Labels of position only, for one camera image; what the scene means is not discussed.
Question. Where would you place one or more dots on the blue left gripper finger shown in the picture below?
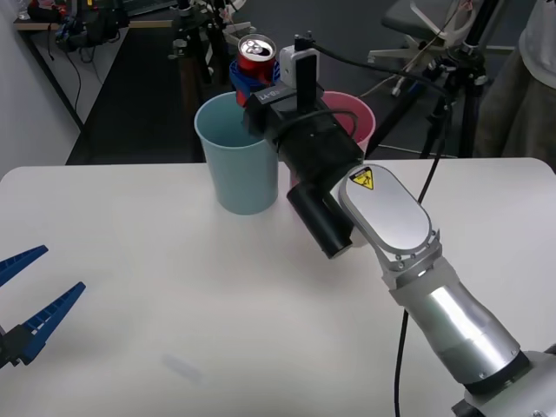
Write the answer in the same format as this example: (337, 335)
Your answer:
(48, 315)
(19, 260)

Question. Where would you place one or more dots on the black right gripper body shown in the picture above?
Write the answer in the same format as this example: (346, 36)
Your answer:
(269, 110)

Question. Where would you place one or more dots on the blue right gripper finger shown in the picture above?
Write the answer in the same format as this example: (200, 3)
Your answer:
(243, 84)
(277, 71)

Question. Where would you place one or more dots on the red drink can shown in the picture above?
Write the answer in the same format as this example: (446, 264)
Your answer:
(256, 54)

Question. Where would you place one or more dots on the silver and black right arm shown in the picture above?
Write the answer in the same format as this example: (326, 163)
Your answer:
(391, 217)

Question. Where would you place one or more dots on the black tripod stand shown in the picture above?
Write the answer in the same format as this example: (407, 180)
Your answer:
(204, 48)

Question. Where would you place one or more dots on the pale blue plastic bin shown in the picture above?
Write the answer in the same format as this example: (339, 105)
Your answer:
(239, 178)

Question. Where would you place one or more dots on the pink plastic bin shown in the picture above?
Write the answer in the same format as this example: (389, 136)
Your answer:
(362, 115)

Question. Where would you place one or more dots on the grey office chair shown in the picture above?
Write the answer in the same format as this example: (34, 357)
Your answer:
(417, 26)

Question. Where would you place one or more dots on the large black tripod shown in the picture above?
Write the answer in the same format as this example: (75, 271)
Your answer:
(465, 74)

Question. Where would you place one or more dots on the wooden edged desk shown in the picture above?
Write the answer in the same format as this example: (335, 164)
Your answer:
(56, 65)

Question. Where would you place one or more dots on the person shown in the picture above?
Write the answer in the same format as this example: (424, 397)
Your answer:
(521, 108)

